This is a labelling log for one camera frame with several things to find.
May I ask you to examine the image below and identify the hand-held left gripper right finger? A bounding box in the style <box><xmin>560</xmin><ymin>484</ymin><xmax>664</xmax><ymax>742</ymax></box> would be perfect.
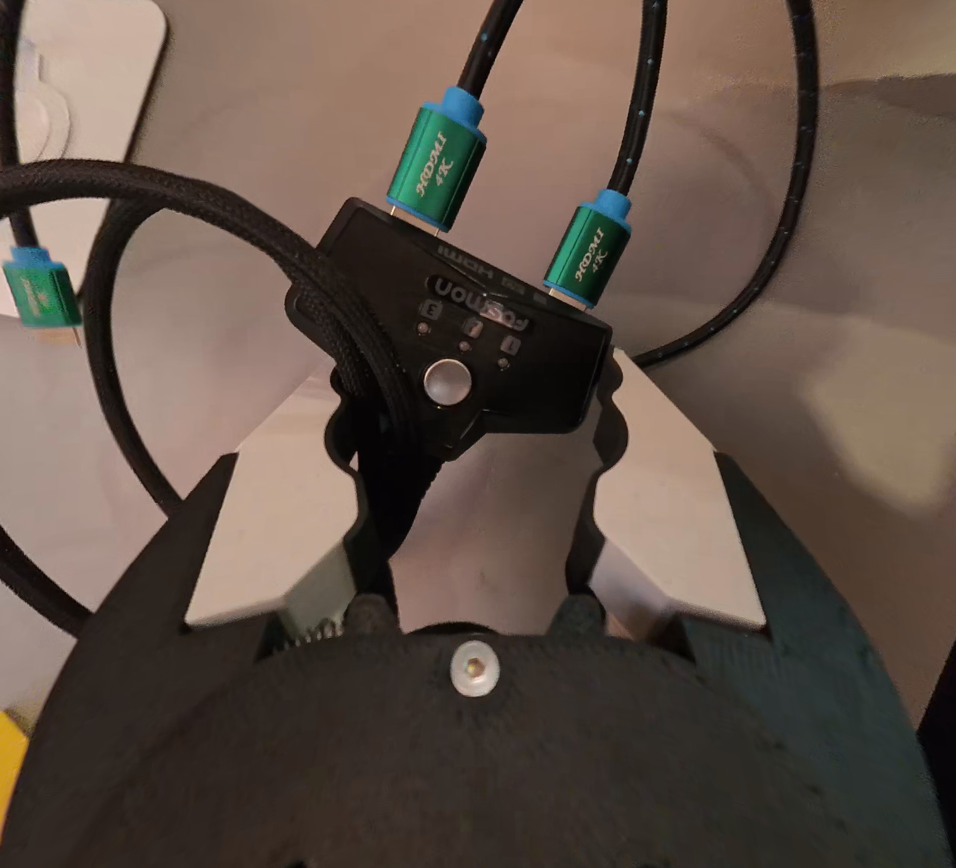
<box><xmin>564</xmin><ymin>349</ymin><xmax>772</xmax><ymax>641</ymax></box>

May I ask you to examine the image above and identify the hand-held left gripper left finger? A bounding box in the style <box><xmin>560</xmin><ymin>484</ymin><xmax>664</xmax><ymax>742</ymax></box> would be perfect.
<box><xmin>184</xmin><ymin>378</ymin><xmax>400</xmax><ymax>642</ymax></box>

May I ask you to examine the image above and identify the black braided hdmi cable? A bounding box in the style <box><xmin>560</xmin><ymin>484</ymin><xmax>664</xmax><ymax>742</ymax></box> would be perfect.
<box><xmin>0</xmin><ymin>0</ymin><xmax>669</xmax><ymax>348</ymax></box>

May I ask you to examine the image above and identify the yellow plastic bin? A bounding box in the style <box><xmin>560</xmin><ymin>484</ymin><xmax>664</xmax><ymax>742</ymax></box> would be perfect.
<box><xmin>0</xmin><ymin>710</ymin><xmax>31</xmax><ymax>835</ymax></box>

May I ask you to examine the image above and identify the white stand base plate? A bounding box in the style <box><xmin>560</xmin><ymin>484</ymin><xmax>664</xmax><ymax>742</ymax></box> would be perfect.
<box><xmin>0</xmin><ymin>0</ymin><xmax>169</xmax><ymax>320</ymax></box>

